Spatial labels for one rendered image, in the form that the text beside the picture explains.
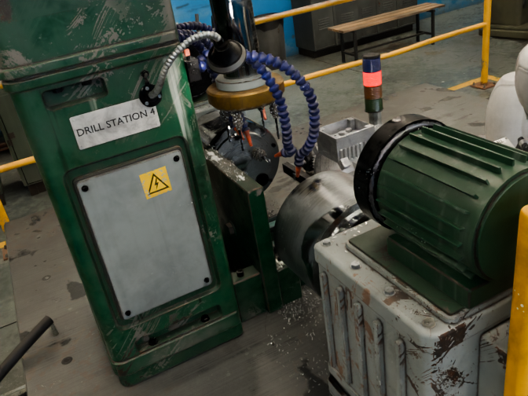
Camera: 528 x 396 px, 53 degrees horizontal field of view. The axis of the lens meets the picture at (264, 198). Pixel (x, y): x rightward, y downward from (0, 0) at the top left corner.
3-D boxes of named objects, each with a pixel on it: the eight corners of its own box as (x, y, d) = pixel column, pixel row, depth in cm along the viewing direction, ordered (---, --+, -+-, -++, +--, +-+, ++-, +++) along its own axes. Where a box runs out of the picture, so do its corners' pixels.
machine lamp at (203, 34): (160, 124, 87) (140, 47, 81) (141, 108, 96) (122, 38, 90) (258, 95, 93) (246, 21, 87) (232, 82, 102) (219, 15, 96)
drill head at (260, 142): (222, 227, 150) (205, 145, 138) (176, 179, 183) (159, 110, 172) (298, 198, 158) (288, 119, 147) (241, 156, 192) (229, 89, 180)
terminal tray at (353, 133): (339, 165, 137) (336, 139, 134) (317, 153, 146) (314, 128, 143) (376, 151, 142) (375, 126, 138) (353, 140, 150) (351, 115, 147)
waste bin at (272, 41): (279, 60, 678) (273, 11, 650) (295, 65, 646) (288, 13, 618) (252, 67, 665) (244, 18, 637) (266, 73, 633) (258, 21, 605)
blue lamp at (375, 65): (370, 74, 171) (369, 60, 169) (358, 71, 176) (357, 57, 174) (385, 69, 174) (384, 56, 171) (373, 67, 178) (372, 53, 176)
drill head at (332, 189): (367, 377, 96) (358, 264, 84) (272, 279, 125) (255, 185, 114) (471, 320, 104) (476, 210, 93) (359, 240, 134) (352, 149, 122)
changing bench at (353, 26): (426, 38, 666) (426, 2, 646) (444, 42, 639) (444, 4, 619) (330, 65, 622) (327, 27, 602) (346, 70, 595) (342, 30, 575)
